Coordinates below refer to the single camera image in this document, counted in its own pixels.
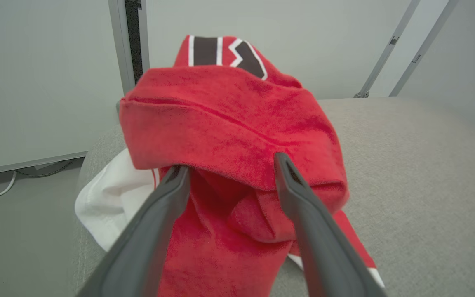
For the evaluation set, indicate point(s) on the grey metal frame bar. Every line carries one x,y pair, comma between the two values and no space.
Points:
425,43
390,43

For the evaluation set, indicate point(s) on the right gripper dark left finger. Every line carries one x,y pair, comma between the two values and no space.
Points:
146,239

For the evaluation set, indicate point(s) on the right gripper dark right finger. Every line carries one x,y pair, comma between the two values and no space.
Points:
324,247

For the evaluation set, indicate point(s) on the wide white partition panel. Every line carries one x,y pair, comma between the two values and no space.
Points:
43,74

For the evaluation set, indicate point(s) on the grey fabric sofa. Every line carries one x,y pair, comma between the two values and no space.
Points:
406,185

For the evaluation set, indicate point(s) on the red garment with dark stripes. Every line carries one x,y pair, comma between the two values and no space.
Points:
221,123

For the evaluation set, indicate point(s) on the red garment with white cuff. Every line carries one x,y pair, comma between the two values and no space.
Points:
105,202

